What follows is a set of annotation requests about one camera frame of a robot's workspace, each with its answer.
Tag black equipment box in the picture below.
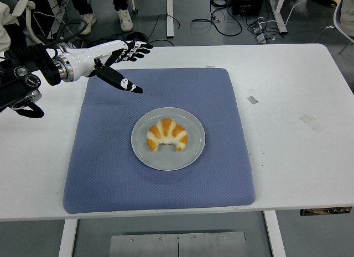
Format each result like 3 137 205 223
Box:
231 0 268 16

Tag person's left leg white shoe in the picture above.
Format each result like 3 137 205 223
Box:
110 0 134 33

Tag blue quilted mat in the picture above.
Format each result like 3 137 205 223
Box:
63 67 256 215

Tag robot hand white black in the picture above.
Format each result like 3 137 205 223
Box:
69 40 154 95

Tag person's leg white shoe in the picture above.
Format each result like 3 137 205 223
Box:
72 0 97 36
110 0 134 33

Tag grey round plate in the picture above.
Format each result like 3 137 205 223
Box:
131 107 206 171

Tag person in grey seated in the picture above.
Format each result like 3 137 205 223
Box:
339 0 354 38

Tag white background desk leg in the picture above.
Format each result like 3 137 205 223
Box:
165 0 174 38
267 0 288 34

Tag long black cable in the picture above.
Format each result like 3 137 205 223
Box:
190 0 243 36

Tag croissant bread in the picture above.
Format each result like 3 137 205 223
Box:
146 118 189 152

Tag black power adapter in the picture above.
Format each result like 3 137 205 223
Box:
247 22 268 35

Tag grey white chair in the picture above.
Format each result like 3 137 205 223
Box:
312 0 354 55

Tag person in white seated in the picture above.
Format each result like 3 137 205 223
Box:
0 2 22 53

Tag white table leg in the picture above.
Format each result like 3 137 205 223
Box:
263 210 287 257
58 218 79 257

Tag white office chair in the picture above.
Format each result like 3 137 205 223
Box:
11 0 52 48

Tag person's right leg white shoe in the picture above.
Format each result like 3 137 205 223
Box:
72 0 97 36

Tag large grey tape strip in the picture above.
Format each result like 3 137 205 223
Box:
299 113 325 133

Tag grey metal plate with screws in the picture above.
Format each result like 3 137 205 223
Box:
110 232 247 257

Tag coiled black cable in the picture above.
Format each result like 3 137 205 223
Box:
126 31 147 44

